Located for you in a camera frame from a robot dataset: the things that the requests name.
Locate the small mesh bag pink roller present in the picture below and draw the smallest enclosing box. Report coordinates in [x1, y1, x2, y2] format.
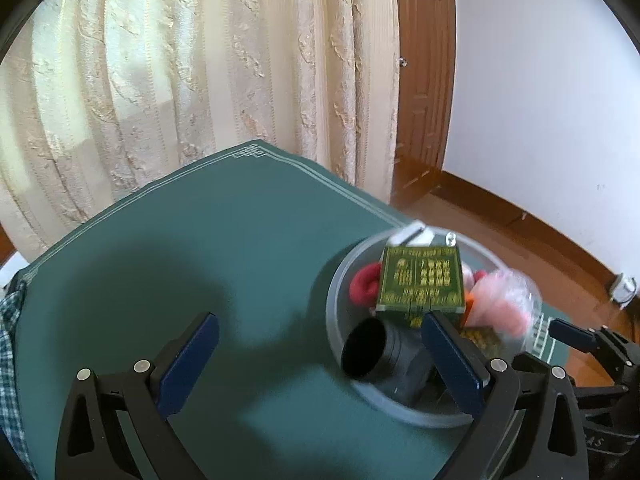
[467, 269, 541, 341]

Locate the green and yellow carton box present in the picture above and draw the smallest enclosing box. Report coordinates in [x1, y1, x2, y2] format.
[376, 245, 465, 328]
[457, 327, 503, 361]

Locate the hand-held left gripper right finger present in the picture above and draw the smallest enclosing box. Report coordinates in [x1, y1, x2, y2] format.
[421, 311, 590, 480]

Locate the pink twisted foam roller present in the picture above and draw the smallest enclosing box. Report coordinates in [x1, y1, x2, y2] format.
[348, 262, 385, 311]

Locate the white wall socket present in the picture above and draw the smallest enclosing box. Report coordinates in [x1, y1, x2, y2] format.
[607, 272, 638, 306]

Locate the green table mat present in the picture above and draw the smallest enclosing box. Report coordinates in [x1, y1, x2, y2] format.
[10, 140, 573, 480]

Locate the cream patterned curtain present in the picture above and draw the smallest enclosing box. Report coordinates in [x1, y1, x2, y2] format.
[0, 0, 401, 261]

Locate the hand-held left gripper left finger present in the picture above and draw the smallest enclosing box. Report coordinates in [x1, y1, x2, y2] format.
[54, 311, 221, 480]

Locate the clear plastic container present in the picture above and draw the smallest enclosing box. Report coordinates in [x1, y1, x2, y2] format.
[325, 225, 543, 428]

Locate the black cylindrical object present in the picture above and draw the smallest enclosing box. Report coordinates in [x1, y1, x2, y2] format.
[340, 317, 436, 408]

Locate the blue plaid cloth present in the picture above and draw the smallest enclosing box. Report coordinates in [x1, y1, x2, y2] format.
[0, 280, 38, 480]

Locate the wooden door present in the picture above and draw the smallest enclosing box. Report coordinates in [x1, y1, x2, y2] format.
[390, 0, 457, 206]

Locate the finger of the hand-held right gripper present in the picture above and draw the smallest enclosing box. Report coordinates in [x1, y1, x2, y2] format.
[549, 319, 599, 354]

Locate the white rectangular box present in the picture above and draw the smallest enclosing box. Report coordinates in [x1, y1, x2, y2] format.
[389, 222, 435, 248]

